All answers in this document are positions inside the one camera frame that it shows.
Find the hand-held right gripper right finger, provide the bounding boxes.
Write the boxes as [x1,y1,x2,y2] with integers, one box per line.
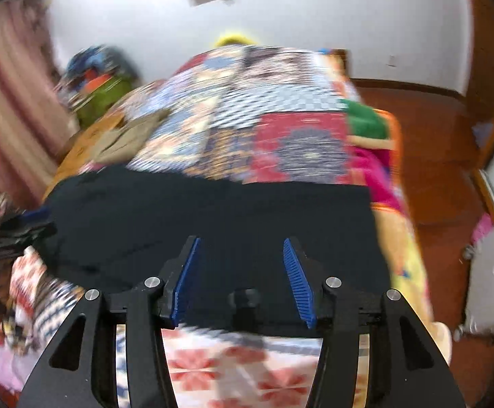
[283,237,469,408]

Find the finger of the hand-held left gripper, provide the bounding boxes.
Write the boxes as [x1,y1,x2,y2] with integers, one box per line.
[0,207,57,256]

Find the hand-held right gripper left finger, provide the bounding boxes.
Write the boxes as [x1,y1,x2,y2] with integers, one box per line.
[18,236,201,408]

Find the black pants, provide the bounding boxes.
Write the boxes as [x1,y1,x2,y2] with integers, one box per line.
[39,165,393,339]

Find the olive folded pants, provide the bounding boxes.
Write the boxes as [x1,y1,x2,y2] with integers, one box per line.
[89,113,172,167]

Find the pink curtain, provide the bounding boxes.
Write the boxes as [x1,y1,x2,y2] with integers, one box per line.
[0,0,78,176]

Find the patchwork printed bedsheet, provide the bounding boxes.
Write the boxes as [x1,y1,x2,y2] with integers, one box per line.
[0,45,405,408]

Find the colourful fleece blanket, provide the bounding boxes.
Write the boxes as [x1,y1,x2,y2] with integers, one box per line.
[344,98,437,336]

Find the green cloth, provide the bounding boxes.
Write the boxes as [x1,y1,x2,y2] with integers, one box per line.
[74,75,136,129]

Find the beige rounded object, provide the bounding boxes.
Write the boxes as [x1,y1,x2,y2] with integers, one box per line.
[431,322,452,358]

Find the orange cloth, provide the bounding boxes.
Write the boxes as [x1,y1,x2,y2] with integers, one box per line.
[83,74,112,91]

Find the blue clothes bundle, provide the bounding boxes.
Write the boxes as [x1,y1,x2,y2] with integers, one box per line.
[66,45,121,78]

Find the white stickered appliance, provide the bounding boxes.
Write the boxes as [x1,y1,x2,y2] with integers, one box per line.
[453,229,494,343]

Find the yellow soft object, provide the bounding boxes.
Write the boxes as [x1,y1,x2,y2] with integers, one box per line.
[213,30,261,48]

